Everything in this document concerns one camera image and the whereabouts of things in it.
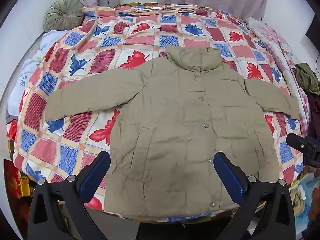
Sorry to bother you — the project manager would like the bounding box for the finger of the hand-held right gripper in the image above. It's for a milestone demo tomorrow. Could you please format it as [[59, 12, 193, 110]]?
[[286, 132, 320, 167], [304, 136, 320, 152]]

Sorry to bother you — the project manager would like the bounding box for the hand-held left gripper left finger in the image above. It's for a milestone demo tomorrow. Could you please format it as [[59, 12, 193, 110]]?
[[27, 151, 112, 240]]

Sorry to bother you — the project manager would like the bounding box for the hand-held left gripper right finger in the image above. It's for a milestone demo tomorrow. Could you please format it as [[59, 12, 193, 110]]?
[[136, 151, 297, 240]]

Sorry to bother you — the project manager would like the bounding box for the khaki padded jacket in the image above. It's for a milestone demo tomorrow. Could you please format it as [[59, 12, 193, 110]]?
[[45, 45, 300, 220]]

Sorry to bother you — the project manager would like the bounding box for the dark maroon cloth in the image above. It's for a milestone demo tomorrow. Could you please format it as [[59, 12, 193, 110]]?
[[306, 90, 320, 140]]

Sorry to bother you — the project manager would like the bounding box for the blue yellow floral cloth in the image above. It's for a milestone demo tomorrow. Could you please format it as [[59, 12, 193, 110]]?
[[290, 175, 316, 228]]

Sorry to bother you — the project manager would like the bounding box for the olive green cloth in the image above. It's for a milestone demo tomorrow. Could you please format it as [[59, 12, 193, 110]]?
[[293, 63, 320, 93]]

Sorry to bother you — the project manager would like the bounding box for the red and yellow packaging pile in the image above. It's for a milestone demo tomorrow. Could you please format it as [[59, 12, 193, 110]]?
[[4, 120, 34, 205]]

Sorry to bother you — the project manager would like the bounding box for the pink floral quilt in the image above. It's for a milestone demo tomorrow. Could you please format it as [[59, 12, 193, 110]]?
[[246, 17, 310, 140]]

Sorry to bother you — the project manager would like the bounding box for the leaf-patterned checkered quilt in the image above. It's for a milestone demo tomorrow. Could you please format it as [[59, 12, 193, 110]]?
[[10, 4, 309, 223]]

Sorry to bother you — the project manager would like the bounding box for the black flat screen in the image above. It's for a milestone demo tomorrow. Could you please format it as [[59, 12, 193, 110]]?
[[305, 10, 320, 40]]

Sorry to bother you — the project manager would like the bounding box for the light blue floral sheet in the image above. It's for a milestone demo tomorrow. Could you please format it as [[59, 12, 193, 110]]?
[[6, 30, 63, 120]]

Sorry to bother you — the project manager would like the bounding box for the round green pleated cushion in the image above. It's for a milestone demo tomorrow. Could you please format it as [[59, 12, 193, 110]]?
[[43, 0, 85, 32]]

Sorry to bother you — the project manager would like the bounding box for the yellow black patterned cloth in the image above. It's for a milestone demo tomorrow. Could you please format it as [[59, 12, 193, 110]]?
[[114, 2, 160, 8]]

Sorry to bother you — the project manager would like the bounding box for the folded beige striped cloth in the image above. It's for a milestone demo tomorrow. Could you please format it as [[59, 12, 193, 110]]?
[[130, 3, 209, 15]]

